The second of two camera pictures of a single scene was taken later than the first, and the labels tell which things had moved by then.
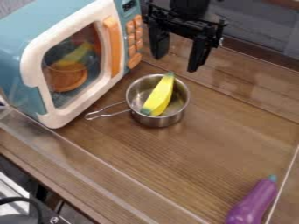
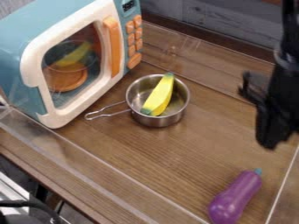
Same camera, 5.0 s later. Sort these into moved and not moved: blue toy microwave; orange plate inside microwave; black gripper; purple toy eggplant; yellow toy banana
Moved: black gripper; purple toy eggplant
Not moved: blue toy microwave; yellow toy banana; orange plate inside microwave
